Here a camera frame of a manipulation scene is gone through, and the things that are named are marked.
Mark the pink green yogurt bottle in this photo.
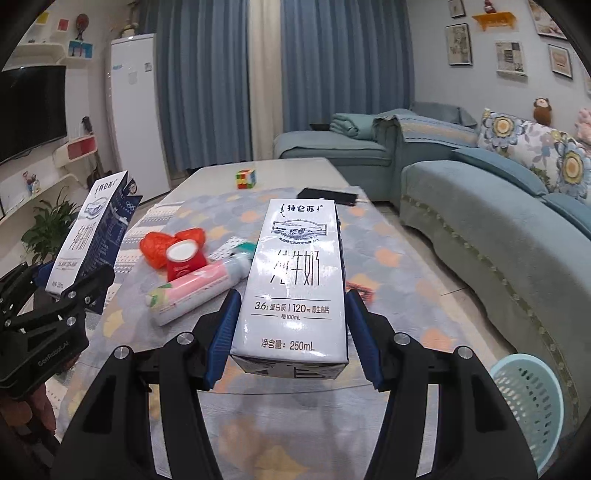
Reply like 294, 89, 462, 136
145, 252, 252, 326

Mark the floral sofa cushion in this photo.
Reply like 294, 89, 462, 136
478, 109, 591, 206

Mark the colourful card box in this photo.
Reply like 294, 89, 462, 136
346, 281, 375, 304

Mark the brown monkey plush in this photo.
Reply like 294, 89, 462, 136
533, 97, 552, 127

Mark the teal sofa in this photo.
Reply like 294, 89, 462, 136
273, 102, 590, 434

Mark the folded teal blanket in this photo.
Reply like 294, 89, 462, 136
329, 113, 377, 141

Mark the white milk carton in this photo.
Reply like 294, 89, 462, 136
230, 199, 349, 379

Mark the black remote control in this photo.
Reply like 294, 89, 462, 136
297, 187, 358, 206

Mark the green potted plant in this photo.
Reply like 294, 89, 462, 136
21, 188, 79, 265

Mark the white refrigerator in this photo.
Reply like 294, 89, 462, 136
106, 34, 170, 201

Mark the black guitar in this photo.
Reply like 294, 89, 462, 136
81, 116, 112, 189

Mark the blue curtain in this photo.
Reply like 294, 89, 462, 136
138, 1, 415, 171

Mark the pink plush toy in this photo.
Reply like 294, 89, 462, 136
575, 108, 591, 145

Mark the red paper cup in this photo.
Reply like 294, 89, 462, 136
165, 239, 207, 282

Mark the black television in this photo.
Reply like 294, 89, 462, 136
0, 65, 67, 163

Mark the blue milk carton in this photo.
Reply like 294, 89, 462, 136
45, 171, 142, 314

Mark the light blue laundry basket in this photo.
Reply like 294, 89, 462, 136
490, 354, 565, 475

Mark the rubiks cube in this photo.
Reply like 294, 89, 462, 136
235, 168, 256, 190

